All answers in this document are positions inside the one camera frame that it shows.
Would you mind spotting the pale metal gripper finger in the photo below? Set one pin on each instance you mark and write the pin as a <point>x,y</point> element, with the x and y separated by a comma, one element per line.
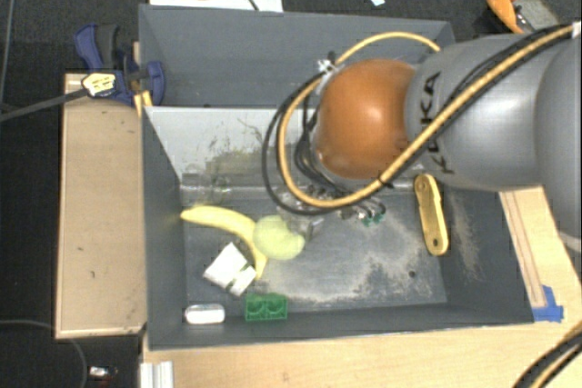
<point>291,213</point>
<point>315,229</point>

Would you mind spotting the yellow-green toy pear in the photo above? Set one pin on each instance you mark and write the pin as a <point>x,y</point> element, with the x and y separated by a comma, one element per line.
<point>278,241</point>

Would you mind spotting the grey metal bin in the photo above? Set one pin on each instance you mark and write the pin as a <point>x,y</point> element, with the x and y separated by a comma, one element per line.
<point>364,268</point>

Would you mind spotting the yellow toy banana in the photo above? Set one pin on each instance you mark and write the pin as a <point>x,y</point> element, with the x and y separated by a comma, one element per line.
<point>223,220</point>

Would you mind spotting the white plastic block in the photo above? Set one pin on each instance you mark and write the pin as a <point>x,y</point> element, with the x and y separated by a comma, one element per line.
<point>225,268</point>

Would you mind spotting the green toy brick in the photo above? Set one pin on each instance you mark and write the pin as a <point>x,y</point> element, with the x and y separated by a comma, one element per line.
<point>266,308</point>

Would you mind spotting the yellow flat bar with holes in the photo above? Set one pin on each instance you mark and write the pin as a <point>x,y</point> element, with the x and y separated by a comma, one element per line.
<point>432,213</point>

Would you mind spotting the small white oblong case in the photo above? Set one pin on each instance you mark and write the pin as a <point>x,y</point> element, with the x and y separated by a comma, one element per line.
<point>204,314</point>

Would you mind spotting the pale wood board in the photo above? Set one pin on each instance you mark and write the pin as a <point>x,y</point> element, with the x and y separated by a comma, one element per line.
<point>100,213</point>

